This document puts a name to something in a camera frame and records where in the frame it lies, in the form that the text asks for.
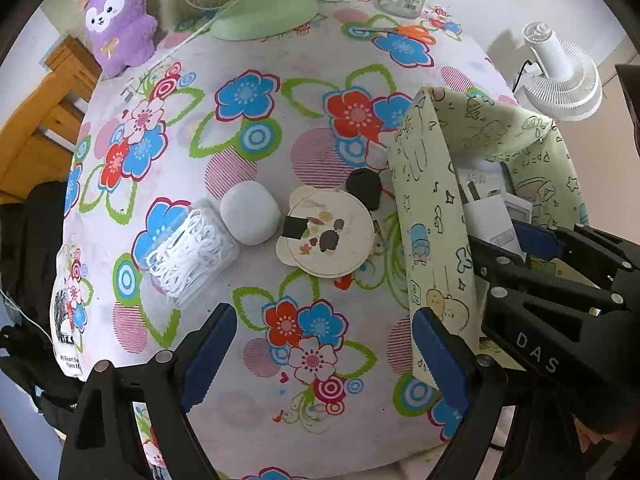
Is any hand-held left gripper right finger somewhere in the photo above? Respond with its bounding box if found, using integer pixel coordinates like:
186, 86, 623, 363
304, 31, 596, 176
411, 306, 510, 480

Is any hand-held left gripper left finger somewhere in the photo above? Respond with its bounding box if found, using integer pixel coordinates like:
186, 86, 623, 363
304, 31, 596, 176
59, 302, 238, 480

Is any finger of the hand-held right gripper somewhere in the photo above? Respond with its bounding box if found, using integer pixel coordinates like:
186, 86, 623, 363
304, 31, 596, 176
510, 220, 640, 286
466, 237, 628, 313

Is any white power adapter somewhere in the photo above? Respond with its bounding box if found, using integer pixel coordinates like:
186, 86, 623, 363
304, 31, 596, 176
457, 175, 521, 256

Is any clear container of white clips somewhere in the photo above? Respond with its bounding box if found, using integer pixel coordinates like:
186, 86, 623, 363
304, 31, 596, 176
145, 208, 238, 309

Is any green printed fabric storage box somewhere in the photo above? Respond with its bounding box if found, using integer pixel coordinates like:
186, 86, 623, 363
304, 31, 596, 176
387, 86, 591, 381

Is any cream round compact mirror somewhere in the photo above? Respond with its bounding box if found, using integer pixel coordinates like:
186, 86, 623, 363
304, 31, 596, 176
275, 186, 376, 278

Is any white dome light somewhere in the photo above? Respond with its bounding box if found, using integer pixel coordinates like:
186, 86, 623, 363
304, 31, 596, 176
219, 181, 281, 246

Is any black round knob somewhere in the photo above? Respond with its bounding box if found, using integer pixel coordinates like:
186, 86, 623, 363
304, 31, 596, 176
346, 168, 383, 211

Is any white printed bag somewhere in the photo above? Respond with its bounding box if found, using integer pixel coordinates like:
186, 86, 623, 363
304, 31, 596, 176
52, 245, 96, 376

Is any white standing fan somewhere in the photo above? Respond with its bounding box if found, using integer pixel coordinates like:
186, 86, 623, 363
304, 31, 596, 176
512, 21, 603, 122

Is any black clothing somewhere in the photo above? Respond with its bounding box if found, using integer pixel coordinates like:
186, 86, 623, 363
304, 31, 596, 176
0, 180, 86, 411

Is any beige door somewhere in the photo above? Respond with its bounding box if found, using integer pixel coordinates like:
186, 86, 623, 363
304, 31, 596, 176
590, 30, 640, 86

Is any floral tablecloth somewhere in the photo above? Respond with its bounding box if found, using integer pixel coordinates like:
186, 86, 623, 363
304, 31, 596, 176
50, 0, 526, 480

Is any wooden chair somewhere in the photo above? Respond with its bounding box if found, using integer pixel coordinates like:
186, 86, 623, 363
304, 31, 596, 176
0, 35, 101, 206

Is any purple plush toy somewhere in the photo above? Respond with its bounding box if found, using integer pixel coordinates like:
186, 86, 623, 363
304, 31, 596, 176
82, 0, 158, 79

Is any green desk fan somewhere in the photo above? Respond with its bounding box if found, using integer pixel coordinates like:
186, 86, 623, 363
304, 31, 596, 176
115, 0, 321, 41

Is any black fan power cable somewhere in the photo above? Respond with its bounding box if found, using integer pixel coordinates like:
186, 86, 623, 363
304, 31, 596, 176
514, 57, 537, 92

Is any white fan cable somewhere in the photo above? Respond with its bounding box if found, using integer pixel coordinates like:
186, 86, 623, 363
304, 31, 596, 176
155, 15, 236, 53

